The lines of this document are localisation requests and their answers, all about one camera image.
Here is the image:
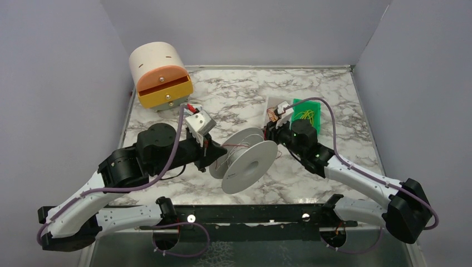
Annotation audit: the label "green plastic bin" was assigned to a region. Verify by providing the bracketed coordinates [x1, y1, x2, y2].
[291, 101, 321, 134]

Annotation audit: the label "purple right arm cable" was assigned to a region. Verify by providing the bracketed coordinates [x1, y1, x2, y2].
[284, 97, 440, 255]

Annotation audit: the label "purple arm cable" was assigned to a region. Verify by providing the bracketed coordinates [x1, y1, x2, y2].
[36, 103, 211, 259]
[284, 97, 440, 255]

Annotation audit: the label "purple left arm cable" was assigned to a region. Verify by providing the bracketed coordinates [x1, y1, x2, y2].
[36, 103, 211, 259]

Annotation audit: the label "translucent white plastic bin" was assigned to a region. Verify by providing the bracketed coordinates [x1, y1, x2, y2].
[263, 95, 293, 125]

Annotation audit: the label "grey perforated cable spool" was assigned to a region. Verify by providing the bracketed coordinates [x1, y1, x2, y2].
[209, 127, 278, 194]

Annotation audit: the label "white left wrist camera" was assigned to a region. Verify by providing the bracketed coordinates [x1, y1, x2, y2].
[184, 110, 217, 139]

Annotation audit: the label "beige and orange drawer cabinet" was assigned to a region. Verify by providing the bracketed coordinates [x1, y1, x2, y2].
[129, 42, 194, 111]

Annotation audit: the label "yellow cables in green bin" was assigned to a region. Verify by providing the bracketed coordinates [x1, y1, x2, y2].
[293, 110, 316, 126]

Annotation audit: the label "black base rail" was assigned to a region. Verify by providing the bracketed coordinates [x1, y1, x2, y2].
[157, 204, 341, 242]

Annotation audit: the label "red cable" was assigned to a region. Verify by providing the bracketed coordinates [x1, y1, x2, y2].
[215, 144, 283, 172]

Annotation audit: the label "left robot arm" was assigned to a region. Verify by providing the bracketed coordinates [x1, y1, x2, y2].
[36, 123, 228, 252]

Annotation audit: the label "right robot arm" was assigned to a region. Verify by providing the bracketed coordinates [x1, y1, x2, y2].
[264, 120, 433, 244]

